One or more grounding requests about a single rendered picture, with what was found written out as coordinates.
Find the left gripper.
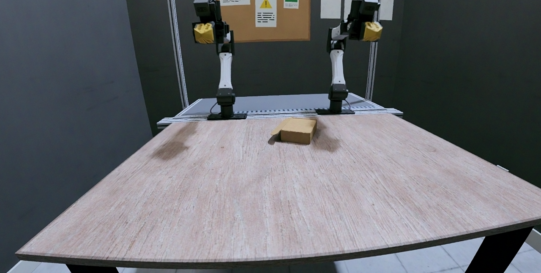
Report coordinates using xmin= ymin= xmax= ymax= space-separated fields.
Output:
xmin=348 ymin=20 xmax=382 ymax=43

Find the grey aluminium crossbar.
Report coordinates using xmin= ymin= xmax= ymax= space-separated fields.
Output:
xmin=157 ymin=108 xmax=403 ymax=129

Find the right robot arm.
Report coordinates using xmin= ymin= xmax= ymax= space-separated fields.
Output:
xmin=194 ymin=0 xmax=247 ymax=120

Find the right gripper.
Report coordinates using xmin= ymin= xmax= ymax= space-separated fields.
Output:
xmin=192 ymin=22 xmax=226 ymax=45

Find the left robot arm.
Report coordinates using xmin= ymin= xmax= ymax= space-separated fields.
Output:
xmin=316 ymin=0 xmax=380 ymax=115

